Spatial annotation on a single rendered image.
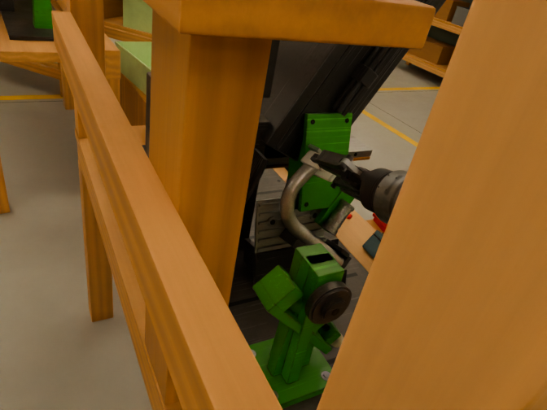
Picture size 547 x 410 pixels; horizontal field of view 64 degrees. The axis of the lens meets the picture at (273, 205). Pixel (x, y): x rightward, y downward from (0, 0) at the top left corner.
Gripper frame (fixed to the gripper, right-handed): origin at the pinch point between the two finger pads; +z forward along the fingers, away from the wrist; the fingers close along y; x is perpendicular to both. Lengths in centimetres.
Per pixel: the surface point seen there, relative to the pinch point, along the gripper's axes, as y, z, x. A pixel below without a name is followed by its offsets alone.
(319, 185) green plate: -6.7, 4.9, 1.4
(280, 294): 6.0, -21.9, 23.4
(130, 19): 8, 298, -47
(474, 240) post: 35, -60, 15
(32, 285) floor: -20, 139, 101
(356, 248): -35.2, 11.9, 3.2
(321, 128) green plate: 2.3, 4.8, -6.8
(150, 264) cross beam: 28.1, -27.8, 29.2
